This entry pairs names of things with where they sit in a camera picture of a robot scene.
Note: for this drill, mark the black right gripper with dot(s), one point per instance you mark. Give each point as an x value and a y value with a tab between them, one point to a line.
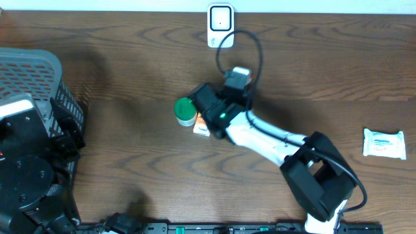
244	98

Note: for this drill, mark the orange small box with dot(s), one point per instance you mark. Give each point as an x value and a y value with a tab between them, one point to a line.
200	127

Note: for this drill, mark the green lid jar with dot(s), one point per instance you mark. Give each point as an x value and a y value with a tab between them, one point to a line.
185	112

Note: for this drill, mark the teal wet wipes pack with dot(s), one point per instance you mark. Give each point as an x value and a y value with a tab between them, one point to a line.
384	145

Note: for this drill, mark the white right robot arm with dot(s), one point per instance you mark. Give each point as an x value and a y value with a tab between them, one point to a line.
316	173

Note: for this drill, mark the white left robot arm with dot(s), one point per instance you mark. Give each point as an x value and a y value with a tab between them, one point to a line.
36	188

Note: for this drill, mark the white barcode scanner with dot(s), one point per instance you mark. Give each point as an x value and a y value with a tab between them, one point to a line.
220	22

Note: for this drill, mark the grey plastic basket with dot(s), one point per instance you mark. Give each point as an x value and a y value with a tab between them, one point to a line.
38	73

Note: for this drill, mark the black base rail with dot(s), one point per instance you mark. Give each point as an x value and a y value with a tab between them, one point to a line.
121	223

